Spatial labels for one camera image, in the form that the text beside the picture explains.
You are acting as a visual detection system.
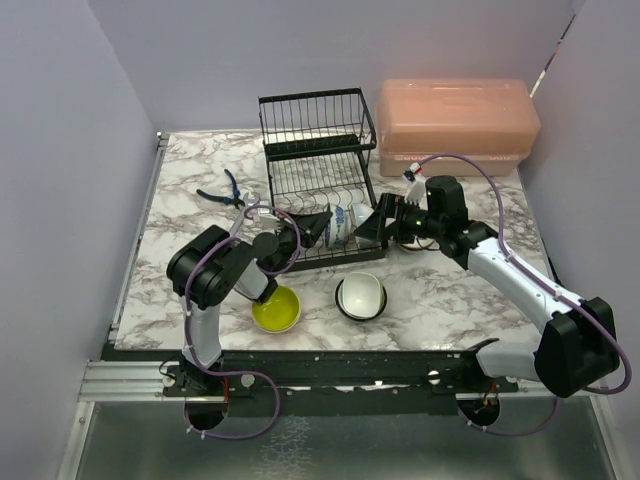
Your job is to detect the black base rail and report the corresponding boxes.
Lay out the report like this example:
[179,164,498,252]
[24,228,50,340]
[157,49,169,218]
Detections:
[102,350,518,422]

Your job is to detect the blue handled pliers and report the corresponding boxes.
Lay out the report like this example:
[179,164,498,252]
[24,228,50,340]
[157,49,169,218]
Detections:
[196,168,247,209]

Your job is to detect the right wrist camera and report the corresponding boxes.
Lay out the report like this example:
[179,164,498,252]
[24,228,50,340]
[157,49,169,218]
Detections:
[402,162,426,205]

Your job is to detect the pink plastic storage box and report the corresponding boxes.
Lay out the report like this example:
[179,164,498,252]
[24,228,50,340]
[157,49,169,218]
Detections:
[375,78,541,177]

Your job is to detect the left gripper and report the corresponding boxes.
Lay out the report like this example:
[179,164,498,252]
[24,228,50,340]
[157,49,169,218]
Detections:
[271,211,332,278]

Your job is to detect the black wire dish rack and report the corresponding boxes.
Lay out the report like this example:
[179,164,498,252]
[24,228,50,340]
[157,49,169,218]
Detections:
[258,87,390,274]

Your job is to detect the blue floral bowl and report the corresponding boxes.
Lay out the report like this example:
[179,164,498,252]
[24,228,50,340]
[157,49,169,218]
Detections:
[323,203,351,249]

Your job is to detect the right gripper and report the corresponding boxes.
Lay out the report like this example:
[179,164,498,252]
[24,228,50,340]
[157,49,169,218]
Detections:
[355,192,444,244]

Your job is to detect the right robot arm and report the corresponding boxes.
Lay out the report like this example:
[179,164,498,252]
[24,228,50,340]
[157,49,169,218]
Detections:
[355,176,620,398]

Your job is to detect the yellow-green bowl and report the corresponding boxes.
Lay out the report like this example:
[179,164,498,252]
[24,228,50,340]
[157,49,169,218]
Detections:
[252,286,301,333]

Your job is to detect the black rimmed bowl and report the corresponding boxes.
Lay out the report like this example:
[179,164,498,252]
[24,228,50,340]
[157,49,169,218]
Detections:
[335,272,387,321]

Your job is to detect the silver wrench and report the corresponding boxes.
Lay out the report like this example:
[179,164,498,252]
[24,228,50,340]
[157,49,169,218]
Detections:
[229,192,261,237]

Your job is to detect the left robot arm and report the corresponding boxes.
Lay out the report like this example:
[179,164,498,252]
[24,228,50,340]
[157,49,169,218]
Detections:
[166,205,333,395]

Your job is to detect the aluminium frame rail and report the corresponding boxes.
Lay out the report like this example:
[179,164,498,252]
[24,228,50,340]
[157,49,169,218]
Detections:
[79,359,186,401]

